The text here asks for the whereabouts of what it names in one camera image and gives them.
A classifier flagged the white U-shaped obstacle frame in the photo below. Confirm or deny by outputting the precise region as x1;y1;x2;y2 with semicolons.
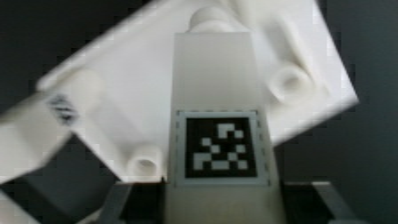
0;93;70;185

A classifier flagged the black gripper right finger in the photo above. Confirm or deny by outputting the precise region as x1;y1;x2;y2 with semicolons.
276;180;370;224

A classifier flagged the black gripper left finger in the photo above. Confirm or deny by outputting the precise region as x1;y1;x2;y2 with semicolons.
95;181;164;224

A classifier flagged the white desk top tray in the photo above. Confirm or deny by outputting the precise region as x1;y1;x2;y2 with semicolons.
36;0;358;181

